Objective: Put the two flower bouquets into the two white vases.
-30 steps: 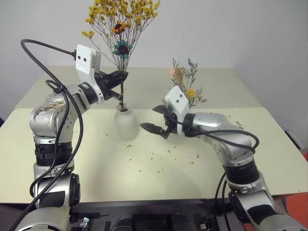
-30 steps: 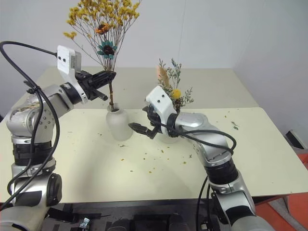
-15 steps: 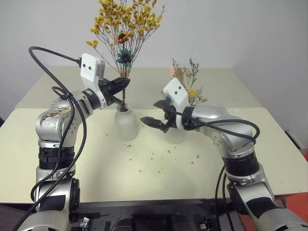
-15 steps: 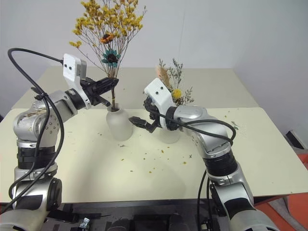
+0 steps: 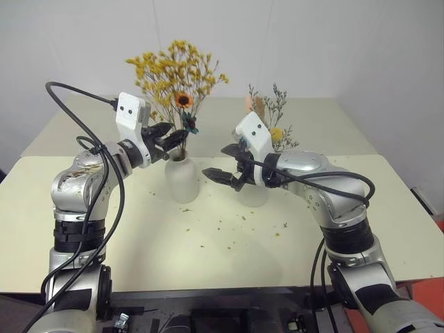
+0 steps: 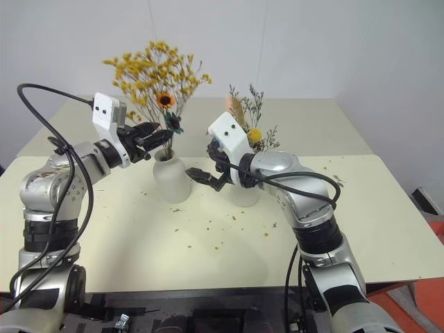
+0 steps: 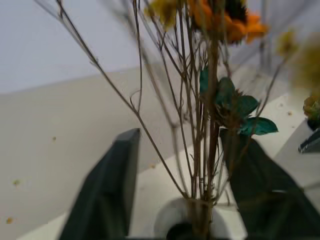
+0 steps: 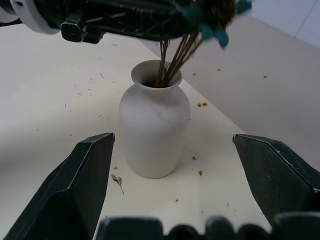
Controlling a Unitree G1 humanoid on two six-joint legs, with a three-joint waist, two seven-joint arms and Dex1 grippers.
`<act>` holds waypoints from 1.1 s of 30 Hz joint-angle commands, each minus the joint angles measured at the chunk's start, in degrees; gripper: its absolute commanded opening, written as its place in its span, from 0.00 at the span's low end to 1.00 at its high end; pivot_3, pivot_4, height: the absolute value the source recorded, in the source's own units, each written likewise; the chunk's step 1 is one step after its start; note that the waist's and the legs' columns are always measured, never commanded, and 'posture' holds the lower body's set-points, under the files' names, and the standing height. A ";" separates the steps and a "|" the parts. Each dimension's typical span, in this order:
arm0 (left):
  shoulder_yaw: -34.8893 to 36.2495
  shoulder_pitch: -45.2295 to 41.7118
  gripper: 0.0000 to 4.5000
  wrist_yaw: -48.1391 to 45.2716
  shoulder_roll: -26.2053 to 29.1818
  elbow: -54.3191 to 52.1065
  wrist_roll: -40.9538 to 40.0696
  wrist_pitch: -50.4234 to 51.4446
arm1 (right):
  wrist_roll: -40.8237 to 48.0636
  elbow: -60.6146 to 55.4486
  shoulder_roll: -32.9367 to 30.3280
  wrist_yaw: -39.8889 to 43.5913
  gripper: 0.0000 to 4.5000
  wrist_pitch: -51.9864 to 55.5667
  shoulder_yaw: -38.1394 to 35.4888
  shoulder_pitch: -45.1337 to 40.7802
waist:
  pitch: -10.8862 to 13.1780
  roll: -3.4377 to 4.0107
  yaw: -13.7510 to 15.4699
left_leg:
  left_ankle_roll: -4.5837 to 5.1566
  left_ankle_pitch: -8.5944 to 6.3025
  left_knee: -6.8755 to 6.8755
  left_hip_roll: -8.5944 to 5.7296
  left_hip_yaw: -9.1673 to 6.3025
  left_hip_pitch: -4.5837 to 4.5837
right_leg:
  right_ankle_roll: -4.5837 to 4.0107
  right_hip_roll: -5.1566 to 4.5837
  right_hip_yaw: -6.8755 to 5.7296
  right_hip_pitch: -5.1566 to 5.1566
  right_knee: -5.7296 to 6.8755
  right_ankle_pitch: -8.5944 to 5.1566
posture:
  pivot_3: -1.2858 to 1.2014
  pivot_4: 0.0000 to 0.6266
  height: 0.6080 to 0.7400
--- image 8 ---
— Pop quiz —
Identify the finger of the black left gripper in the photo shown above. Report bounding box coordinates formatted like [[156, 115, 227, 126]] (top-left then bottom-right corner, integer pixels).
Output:
[[101, 11, 187, 41], [106, 0, 177, 16]]

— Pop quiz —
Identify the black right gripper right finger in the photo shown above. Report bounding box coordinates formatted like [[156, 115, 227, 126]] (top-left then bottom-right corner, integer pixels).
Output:
[[232, 133, 320, 230]]

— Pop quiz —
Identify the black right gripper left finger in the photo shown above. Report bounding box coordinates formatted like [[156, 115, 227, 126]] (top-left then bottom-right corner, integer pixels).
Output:
[[2, 132, 116, 240]]

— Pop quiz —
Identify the teal and brown flower bouquet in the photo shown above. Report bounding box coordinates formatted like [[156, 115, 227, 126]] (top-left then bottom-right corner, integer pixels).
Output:
[[153, 0, 253, 89]]

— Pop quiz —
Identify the dried grey flower sprig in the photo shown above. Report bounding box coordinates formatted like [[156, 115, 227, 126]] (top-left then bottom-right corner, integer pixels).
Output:
[[111, 173, 125, 195]]

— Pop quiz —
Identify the white ceramic vase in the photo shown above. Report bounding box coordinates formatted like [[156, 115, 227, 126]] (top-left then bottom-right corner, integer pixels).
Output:
[[118, 59, 191, 180]]

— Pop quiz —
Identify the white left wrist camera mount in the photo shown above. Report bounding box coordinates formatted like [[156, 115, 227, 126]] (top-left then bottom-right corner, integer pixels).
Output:
[[9, 0, 61, 35]]

